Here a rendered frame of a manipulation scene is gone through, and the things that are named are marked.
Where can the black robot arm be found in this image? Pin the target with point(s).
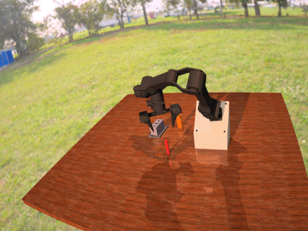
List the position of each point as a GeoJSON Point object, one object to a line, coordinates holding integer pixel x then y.
{"type": "Point", "coordinates": [153, 86]}

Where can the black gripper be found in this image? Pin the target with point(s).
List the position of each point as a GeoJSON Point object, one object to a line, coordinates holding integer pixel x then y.
{"type": "Point", "coordinates": [159, 108]}

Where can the orange cylinder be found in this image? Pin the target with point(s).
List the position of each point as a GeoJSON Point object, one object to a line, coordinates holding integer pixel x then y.
{"type": "Point", "coordinates": [179, 121]}

